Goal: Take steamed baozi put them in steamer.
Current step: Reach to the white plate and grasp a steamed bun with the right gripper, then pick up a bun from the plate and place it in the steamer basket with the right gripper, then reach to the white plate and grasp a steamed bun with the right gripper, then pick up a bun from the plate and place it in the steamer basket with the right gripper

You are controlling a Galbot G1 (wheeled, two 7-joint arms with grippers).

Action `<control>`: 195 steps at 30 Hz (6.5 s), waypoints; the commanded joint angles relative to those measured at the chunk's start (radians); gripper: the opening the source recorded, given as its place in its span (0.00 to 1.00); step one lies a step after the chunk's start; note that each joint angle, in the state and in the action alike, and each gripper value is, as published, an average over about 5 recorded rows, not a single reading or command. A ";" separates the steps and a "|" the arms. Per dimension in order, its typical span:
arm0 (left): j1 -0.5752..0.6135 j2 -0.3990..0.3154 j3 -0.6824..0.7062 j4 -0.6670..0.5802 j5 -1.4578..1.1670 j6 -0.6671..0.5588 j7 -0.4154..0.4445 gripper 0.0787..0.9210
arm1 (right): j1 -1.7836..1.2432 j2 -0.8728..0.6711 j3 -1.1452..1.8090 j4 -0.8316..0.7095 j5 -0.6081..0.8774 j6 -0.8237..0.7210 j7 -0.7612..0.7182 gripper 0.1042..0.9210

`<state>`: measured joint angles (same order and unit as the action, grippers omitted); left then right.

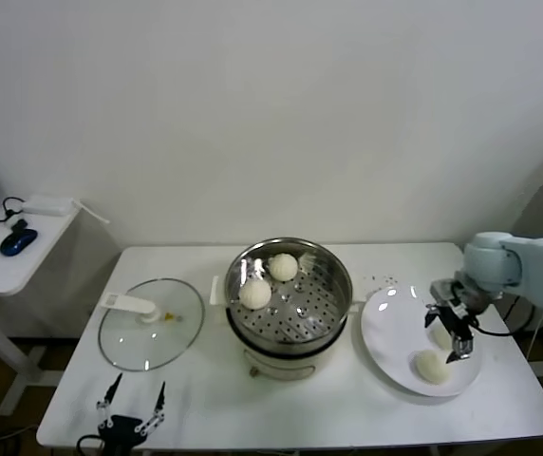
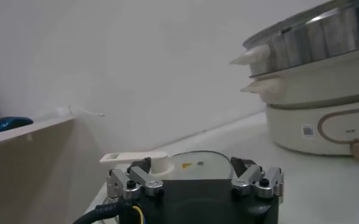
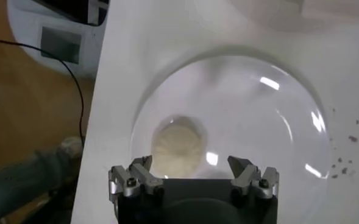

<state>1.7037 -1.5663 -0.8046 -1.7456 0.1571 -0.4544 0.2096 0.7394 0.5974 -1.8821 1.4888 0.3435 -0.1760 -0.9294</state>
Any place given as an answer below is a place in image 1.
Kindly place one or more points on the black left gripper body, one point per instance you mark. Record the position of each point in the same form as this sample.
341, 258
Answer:
122, 430

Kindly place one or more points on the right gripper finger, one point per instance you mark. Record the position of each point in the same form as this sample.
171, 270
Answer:
462, 349
430, 317

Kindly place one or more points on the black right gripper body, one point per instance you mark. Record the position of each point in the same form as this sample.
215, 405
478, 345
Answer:
454, 316

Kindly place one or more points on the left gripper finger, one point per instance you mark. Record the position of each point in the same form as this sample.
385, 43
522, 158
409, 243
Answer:
160, 398
115, 388

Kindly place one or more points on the white steamed baozi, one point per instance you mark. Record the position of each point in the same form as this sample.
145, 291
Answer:
283, 267
441, 338
432, 366
255, 294

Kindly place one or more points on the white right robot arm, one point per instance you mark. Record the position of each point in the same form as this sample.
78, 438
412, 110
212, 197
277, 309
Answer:
537, 271

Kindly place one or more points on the stainless steel steamer basket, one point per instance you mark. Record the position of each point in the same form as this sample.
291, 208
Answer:
319, 294

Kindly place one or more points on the white round plate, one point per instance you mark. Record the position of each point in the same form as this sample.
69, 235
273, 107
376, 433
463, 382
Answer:
390, 332

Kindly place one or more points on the white electric cooker base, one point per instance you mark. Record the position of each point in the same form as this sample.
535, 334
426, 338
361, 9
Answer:
283, 366

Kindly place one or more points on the blue computer mouse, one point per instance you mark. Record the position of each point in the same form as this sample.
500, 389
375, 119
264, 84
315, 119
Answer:
19, 242

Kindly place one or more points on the small black usb dongle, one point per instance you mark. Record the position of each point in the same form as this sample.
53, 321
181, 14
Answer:
20, 225

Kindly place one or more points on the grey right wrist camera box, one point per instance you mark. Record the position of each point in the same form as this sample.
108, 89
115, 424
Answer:
443, 289

